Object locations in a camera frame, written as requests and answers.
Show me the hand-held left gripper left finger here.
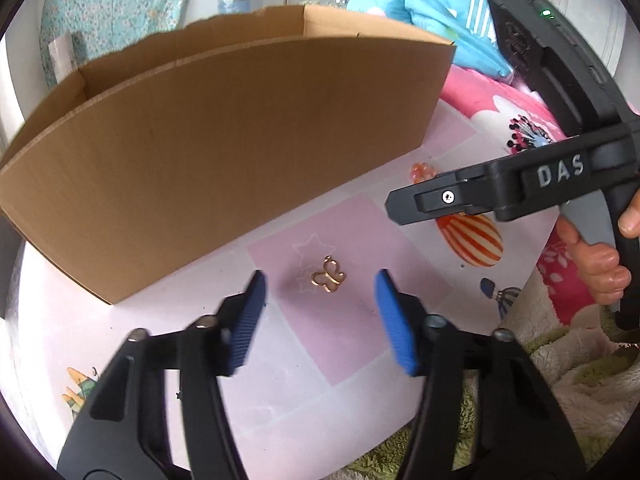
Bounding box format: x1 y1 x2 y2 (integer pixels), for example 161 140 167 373
56 269 269 480

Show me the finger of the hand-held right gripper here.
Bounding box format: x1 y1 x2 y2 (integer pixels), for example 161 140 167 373
384 169 501 227

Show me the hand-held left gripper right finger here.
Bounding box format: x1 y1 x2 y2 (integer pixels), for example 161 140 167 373
374 268 587 480

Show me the gold butterfly jewelry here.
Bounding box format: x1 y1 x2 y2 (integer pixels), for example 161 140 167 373
311 255 347 293

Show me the brown cardboard box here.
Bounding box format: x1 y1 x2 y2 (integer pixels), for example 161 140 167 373
0 4 458 306

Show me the person's right hand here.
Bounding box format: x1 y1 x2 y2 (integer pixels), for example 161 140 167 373
555 192 640 307

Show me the pink printed mat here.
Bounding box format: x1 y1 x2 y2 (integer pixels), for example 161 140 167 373
5 97 566 466

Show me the pink floral blanket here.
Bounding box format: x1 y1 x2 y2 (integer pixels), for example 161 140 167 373
437 65 601 326

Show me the light blue garment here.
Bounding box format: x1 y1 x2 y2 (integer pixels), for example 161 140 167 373
346 0 516 81

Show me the green fleece blanket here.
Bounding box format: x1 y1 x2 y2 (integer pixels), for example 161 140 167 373
345 270 640 480

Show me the teal floral cloth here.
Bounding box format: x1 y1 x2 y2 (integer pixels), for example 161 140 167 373
40 0 207 88

